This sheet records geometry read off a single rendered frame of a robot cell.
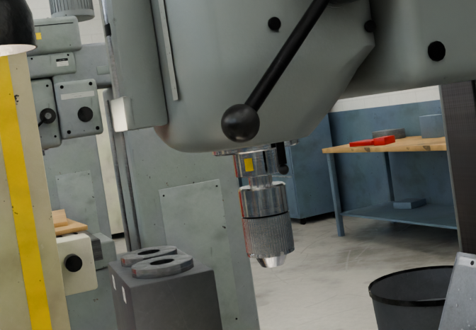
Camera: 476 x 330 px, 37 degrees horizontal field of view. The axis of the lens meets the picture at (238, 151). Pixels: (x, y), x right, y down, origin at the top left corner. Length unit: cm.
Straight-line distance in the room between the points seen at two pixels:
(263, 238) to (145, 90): 18
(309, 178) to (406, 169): 122
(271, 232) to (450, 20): 25
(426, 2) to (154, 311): 56
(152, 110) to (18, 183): 174
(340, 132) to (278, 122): 762
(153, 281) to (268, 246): 34
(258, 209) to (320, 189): 745
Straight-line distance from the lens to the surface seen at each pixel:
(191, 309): 100
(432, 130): 648
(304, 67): 61
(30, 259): 238
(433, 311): 253
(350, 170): 819
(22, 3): 60
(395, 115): 738
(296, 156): 796
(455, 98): 100
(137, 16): 64
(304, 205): 802
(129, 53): 63
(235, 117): 53
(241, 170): 67
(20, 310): 241
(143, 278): 101
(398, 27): 65
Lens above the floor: 134
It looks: 3 degrees down
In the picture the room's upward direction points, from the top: 8 degrees counter-clockwise
